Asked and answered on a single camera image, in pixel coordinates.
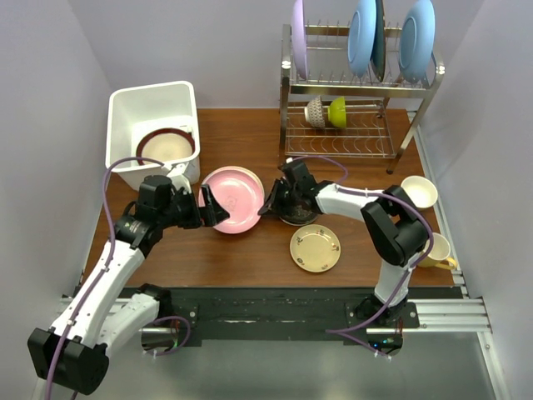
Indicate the cream floral small plate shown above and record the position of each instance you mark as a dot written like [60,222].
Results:
[315,248]

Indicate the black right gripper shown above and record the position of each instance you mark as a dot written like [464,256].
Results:
[274,195]

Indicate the pink plate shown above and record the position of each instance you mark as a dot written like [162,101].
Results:
[238,194]

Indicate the yellow mug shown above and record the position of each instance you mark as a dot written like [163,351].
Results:
[440,255]

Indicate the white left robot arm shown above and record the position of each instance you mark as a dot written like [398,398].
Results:
[76,350]

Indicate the white plastic bin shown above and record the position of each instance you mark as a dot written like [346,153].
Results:
[156,128]

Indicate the cream bowl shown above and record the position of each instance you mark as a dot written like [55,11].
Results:
[421,191]

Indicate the metal dish rack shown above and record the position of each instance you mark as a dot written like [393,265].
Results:
[382,115]

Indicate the blue and cream plate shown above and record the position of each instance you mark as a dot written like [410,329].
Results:
[250,174]

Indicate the dark teal plate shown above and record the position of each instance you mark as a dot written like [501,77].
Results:
[378,54]

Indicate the patterned ceramic bowl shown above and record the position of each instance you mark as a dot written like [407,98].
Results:
[313,113]

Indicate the light blue plate right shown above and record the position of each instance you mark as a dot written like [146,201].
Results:
[417,40]

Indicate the light blue plate left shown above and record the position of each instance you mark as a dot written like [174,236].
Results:
[361,37]

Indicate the black glossy plate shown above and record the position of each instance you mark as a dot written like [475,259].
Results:
[295,214]

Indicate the red rimmed cream plate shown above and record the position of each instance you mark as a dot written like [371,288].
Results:
[166,144]

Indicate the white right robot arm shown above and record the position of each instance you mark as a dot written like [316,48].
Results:
[401,236]

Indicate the light blue plate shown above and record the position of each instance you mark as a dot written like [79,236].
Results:
[417,40]
[361,37]

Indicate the green bowl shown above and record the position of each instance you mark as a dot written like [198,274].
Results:
[336,113]

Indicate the aluminium rail frame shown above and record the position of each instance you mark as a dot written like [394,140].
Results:
[428,309]

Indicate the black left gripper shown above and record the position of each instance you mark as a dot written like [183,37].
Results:
[210,215]

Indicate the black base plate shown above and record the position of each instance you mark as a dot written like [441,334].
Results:
[252,313]

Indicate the lilac plate in rack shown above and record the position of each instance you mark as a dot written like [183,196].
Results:
[298,38]

